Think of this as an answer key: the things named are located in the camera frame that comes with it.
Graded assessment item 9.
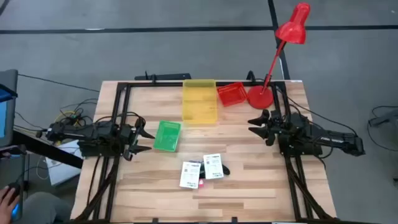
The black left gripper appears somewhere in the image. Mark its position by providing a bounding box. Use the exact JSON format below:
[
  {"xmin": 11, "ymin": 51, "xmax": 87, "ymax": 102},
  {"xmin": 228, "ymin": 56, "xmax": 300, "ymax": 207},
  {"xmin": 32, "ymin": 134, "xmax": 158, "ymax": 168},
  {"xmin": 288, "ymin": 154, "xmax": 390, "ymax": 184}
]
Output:
[{"xmin": 119, "ymin": 118, "xmax": 155, "ymax": 162}]

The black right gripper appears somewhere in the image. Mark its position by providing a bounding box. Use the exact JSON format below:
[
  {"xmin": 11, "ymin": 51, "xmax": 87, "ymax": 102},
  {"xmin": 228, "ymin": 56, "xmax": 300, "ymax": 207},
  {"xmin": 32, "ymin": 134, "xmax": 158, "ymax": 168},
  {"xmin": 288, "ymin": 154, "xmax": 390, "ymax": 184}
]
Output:
[{"xmin": 248, "ymin": 108, "xmax": 292, "ymax": 147}]

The white printed cardboard box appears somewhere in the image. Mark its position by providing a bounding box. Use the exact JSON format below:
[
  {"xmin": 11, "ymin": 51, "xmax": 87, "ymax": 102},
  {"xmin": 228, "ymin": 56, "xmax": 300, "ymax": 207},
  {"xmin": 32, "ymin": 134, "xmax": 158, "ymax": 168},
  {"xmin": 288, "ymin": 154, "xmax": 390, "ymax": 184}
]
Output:
[
  {"xmin": 179, "ymin": 161, "xmax": 201, "ymax": 190},
  {"xmin": 203, "ymin": 153, "xmax": 224, "ymax": 180}
]

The yellow translucent plastic bin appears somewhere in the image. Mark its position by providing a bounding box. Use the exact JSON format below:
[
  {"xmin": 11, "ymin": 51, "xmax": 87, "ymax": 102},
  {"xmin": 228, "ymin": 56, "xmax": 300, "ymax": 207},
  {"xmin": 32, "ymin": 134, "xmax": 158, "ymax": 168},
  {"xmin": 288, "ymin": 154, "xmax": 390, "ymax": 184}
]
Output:
[{"xmin": 182, "ymin": 79, "xmax": 218, "ymax": 124}]

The red desk lamp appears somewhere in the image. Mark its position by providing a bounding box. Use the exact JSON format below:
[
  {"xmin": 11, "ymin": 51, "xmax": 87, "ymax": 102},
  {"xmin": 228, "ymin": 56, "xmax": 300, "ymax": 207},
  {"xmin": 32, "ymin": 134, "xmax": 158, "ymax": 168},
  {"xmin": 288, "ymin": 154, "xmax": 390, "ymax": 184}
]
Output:
[{"xmin": 247, "ymin": 2, "xmax": 311, "ymax": 110}]

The green plastic basket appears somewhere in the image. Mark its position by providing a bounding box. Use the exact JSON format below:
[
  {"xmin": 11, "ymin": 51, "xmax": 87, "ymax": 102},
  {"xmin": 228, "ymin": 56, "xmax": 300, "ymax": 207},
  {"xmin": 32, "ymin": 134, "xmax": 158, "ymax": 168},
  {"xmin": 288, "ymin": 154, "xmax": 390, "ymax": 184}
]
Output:
[{"xmin": 153, "ymin": 120, "xmax": 182, "ymax": 153}]

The red plastic basket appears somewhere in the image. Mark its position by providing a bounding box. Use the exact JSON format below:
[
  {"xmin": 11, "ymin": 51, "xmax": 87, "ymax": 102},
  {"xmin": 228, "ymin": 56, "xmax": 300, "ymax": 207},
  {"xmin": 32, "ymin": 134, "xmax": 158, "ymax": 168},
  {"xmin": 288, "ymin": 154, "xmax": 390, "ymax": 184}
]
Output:
[{"xmin": 216, "ymin": 82, "xmax": 249, "ymax": 108}]

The black power strip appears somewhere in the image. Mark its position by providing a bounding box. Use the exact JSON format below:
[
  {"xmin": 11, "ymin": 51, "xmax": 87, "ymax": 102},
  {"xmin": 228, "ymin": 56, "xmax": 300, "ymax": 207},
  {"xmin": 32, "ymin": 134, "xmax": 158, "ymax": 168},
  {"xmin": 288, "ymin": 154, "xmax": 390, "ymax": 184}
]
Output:
[{"xmin": 134, "ymin": 73, "xmax": 192, "ymax": 81}]

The black side desk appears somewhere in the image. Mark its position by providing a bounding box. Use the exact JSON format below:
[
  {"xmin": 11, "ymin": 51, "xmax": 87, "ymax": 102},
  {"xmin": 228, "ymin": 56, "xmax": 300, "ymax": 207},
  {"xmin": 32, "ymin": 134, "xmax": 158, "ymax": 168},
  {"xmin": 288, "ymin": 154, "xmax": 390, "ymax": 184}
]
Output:
[{"xmin": 0, "ymin": 128, "xmax": 85, "ymax": 224}]

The person's leg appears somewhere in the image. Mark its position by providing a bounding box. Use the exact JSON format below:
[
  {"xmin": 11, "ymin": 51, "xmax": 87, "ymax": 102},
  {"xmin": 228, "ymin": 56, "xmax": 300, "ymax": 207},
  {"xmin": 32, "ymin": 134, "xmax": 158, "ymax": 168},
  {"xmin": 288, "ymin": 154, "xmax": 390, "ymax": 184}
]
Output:
[{"xmin": 18, "ymin": 191, "xmax": 74, "ymax": 224}]

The grey floor stand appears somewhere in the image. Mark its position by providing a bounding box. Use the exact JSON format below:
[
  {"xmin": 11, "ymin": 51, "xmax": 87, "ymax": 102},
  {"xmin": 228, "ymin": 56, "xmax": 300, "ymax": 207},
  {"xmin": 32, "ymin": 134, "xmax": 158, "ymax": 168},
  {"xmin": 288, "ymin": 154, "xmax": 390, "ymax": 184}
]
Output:
[{"xmin": 368, "ymin": 107, "xmax": 398, "ymax": 128}]

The black computer mouse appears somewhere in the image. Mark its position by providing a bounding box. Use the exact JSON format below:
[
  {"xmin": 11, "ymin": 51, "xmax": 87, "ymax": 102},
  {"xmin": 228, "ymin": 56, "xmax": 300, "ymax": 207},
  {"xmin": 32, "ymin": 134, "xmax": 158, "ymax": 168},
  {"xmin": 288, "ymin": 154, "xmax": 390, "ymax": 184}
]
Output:
[{"xmin": 2, "ymin": 182, "xmax": 23, "ymax": 218}]

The computer monitor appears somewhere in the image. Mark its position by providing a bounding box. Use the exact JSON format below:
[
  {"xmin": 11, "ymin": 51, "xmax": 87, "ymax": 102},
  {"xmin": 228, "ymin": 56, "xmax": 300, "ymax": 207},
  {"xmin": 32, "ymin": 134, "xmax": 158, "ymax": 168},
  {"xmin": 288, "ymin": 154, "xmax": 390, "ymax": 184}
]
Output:
[{"xmin": 0, "ymin": 68, "xmax": 19, "ymax": 149}]

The person's hand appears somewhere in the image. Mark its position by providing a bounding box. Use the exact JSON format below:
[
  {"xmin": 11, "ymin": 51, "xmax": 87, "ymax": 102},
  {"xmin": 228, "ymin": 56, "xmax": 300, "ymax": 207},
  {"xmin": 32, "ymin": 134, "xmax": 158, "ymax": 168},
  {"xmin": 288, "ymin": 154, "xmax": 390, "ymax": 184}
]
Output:
[{"xmin": 0, "ymin": 185, "xmax": 21, "ymax": 224}]

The black aluminium table frame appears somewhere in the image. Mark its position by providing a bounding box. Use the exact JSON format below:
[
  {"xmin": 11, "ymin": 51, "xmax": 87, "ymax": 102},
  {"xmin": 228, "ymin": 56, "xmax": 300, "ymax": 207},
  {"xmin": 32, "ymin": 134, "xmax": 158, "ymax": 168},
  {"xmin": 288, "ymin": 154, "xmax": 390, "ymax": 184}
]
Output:
[{"xmin": 73, "ymin": 80, "xmax": 336, "ymax": 224}]

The thin black floor cable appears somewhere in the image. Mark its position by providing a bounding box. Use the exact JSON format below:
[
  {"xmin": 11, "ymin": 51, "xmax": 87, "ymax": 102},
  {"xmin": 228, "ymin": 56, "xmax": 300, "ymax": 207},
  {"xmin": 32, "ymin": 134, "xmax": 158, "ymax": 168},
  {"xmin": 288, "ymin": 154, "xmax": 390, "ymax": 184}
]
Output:
[{"xmin": 17, "ymin": 73, "xmax": 100, "ymax": 93}]

